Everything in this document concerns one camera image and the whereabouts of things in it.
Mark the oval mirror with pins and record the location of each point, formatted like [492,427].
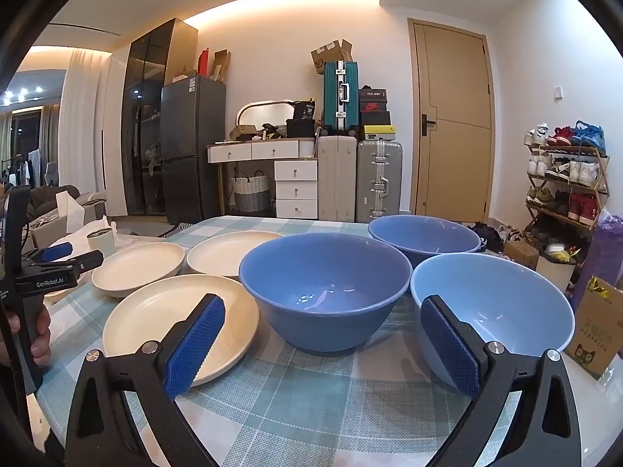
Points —
[265,112]

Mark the black printed paper bag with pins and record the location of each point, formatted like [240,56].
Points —
[304,109]

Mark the yellow green bag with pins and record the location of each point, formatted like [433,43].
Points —
[564,254]

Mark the beige checked cloth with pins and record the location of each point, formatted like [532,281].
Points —
[138,238]

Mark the hanging clothes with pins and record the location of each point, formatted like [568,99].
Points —
[19,170]

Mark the open cardboard box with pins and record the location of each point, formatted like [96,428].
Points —
[331,53]

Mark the black shoe box red logo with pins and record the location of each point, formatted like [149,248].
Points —
[374,106]

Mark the teal suitcase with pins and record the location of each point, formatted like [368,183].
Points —
[340,97]

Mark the tall cardboard box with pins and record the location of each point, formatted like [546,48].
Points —
[221,64]

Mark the brown cardboard box with cat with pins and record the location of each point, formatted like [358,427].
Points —
[598,331]

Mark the tan wooden door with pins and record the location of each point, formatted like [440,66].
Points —
[452,131]

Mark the white curtain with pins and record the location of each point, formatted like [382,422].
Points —
[80,121]

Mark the cream tumbler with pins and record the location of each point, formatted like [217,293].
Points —
[101,243]

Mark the small cardboard box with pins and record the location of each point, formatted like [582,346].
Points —
[242,132]

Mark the beige suitcase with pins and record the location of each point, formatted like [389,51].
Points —
[336,175]

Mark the shoe rack with shoes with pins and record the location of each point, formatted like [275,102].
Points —
[584,134]

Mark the scattered shoes pile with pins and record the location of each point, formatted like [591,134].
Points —
[486,236]

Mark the white paper towel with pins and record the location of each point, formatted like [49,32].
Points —
[68,211]

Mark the grey sofa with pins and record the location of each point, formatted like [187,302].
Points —
[53,199]

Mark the silver suitcase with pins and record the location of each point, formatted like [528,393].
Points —
[379,180]

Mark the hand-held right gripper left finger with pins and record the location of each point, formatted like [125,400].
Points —
[194,345]

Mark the wooden shoe rack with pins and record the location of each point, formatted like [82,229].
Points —
[601,189]

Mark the yellow black shoe box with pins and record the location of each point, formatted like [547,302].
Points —
[379,133]

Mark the purple bag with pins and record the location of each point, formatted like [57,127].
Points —
[606,253]

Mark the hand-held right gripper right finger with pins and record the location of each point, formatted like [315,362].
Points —
[448,345]

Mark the dark glass cabinet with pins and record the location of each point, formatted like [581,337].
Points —
[146,121]

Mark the white dressing table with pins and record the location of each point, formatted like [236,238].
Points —
[292,180]

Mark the light blue bowl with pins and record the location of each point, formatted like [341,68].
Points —
[511,311]

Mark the black white patterned rug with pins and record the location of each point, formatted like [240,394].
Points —
[180,226]

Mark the beige tissue box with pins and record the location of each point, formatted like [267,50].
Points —
[48,233]

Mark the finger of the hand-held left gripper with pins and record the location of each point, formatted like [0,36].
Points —
[57,251]
[82,260]

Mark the dark grey refrigerator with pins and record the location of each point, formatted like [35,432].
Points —
[190,155]

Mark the dark clutter pile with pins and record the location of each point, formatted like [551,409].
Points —
[270,131]

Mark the woven laundry basket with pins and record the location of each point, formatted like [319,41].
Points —
[250,194]

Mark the cream plate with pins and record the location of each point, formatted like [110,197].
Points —
[219,255]
[141,316]
[138,267]

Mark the person's left hand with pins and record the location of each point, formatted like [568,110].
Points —
[41,331]

